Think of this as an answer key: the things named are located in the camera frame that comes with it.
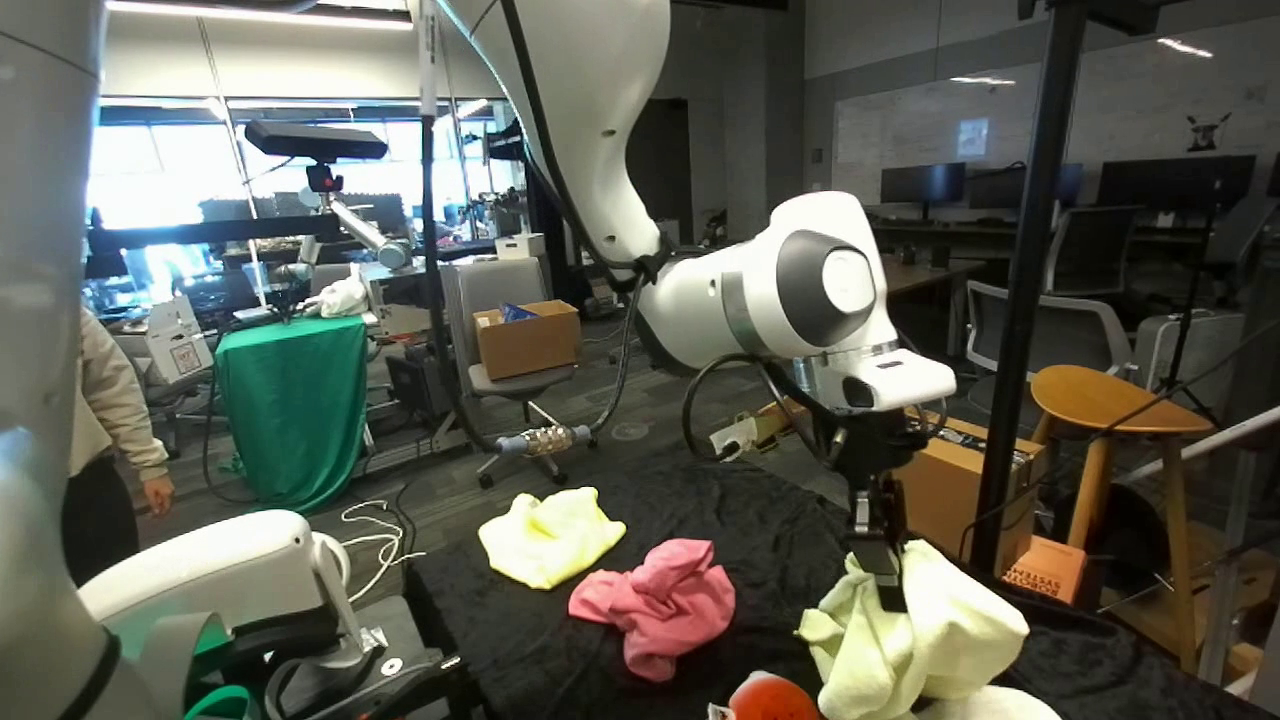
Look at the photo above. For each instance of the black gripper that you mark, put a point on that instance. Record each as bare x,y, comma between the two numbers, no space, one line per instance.
879,466

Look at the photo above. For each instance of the pale green towel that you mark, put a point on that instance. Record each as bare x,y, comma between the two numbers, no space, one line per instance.
934,626

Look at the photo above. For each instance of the red white plush toy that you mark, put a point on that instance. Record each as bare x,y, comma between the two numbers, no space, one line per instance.
770,700

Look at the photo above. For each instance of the pink cloth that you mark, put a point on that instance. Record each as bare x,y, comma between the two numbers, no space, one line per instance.
662,606

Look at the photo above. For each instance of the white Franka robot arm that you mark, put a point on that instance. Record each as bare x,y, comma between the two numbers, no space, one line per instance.
586,133

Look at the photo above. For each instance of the beige sleeved forearm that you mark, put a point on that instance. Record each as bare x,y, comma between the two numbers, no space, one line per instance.
115,387

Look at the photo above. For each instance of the bystander hand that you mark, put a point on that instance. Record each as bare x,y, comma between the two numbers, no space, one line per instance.
156,498

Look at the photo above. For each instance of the cardboard box with black tape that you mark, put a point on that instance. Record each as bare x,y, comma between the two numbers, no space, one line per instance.
954,492

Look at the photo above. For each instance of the black stand pole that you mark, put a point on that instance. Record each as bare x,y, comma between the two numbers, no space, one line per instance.
1023,332

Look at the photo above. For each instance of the wooden stool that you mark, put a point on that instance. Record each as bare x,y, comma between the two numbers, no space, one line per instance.
1113,400

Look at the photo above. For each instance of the light wooden desk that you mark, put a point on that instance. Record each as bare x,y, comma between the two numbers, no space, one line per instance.
923,276

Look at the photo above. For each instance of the black velvet tablecloth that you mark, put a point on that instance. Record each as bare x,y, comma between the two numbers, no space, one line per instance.
561,655

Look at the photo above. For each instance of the bright yellow cloth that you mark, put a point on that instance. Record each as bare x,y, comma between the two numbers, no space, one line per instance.
547,541

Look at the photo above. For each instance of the silver metal pole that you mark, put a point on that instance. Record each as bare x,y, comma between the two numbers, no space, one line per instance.
1203,447

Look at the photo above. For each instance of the black computer monitor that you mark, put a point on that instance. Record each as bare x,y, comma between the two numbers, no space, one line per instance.
1174,183
993,186
923,186

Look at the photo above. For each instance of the small open cardboard box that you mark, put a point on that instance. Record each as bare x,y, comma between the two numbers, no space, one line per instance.
524,347

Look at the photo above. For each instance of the grey swivel chair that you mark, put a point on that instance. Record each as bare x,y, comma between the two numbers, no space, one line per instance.
495,287

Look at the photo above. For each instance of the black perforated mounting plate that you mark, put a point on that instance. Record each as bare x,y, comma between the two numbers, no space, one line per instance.
361,674

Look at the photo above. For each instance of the small white object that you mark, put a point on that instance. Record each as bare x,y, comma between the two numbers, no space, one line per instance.
341,298

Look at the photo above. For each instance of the green draped table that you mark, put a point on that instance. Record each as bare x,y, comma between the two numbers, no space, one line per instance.
292,400

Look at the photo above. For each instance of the white paper sign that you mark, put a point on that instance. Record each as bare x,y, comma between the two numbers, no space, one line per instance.
176,340

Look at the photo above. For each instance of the grey frame office chair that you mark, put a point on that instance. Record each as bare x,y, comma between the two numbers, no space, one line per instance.
1064,332

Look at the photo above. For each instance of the black stereo camera bar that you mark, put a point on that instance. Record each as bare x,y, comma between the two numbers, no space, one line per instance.
314,136

